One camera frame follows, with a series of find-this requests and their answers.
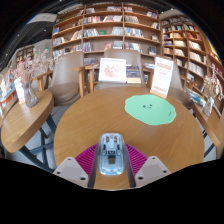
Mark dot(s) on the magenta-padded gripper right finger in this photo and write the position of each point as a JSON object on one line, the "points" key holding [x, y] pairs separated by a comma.
{"points": [[137, 161]]}

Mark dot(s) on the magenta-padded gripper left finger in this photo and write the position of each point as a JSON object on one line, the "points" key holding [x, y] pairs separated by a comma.
{"points": [[85, 161]]}

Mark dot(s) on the transparent light blue computer mouse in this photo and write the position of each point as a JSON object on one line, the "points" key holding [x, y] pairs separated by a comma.
{"points": [[111, 156]]}

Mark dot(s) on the green blob-shaped mouse pad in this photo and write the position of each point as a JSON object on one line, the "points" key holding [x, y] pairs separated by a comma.
{"points": [[150, 110]]}

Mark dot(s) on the round wooden side table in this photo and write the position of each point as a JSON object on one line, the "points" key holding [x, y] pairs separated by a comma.
{"points": [[25, 123]]}

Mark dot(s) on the brown upholstered wooden armchair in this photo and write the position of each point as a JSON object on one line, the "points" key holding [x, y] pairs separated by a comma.
{"points": [[177, 87], [66, 81], [133, 56]]}

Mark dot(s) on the glass vase with pink flowers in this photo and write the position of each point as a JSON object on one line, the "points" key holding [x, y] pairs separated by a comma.
{"points": [[29, 96]]}

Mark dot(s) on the dark blue book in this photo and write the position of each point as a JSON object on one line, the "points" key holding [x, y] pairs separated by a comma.
{"points": [[133, 74]]}

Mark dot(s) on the stack of colourful magazines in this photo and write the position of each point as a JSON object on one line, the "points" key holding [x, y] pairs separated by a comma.
{"points": [[196, 97]]}

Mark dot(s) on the white red sign wooden base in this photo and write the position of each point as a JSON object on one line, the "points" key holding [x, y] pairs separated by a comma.
{"points": [[162, 76]]}

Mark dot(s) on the glass vase with pale flowers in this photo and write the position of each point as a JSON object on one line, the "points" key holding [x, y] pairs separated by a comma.
{"points": [[208, 106]]}

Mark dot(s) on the white framed floral picture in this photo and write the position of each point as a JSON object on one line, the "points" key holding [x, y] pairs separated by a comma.
{"points": [[112, 70]]}

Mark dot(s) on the small white table sign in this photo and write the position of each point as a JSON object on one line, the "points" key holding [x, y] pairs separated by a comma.
{"points": [[20, 91]]}

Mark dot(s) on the low orange book display shelf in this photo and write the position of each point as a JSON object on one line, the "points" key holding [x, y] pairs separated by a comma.
{"points": [[6, 95]]}

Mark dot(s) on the small distant wooden bookshelf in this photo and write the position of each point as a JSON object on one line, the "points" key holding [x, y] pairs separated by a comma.
{"points": [[25, 55]]}

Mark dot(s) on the curved wooden bookshelf unit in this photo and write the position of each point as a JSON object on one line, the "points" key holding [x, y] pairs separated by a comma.
{"points": [[190, 50]]}

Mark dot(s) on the tall wooden bookshelf unit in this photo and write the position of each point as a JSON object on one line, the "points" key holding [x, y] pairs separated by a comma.
{"points": [[106, 30]]}

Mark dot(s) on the white hanging ceiling panel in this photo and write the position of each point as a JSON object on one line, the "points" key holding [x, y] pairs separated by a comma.
{"points": [[43, 17]]}

